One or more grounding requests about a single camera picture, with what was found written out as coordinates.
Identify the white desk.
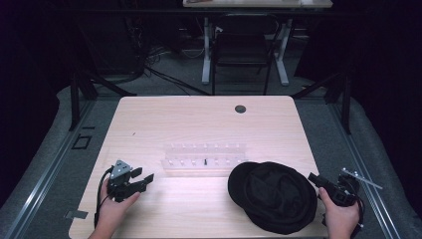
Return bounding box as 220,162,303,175
182,0,334,87

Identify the black floor cable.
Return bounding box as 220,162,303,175
143,64,213,98

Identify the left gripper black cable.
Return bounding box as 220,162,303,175
94,165,114,229

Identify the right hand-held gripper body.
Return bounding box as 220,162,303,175
326,167,383,208

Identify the black chair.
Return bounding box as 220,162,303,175
210,13,281,97

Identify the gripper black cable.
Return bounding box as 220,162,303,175
350,196,366,239
94,165,114,229

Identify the grey tape strip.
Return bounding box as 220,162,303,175
64,209,90,220

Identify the person's left hand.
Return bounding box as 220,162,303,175
96,178,141,233

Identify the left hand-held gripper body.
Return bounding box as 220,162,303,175
106,159,148,203

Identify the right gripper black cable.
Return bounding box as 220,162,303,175
350,196,366,239

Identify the clear acrylic rack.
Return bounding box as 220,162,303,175
160,142,250,178

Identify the aluminium floor rail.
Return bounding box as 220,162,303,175
329,101,404,239
2,99,98,239

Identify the black hat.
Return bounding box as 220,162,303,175
227,160,318,235

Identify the black tape square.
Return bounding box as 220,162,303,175
71,133,93,150

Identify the person's right hand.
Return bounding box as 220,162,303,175
317,186,361,237

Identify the black metal stand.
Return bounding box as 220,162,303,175
68,70,137,132
291,70,352,135

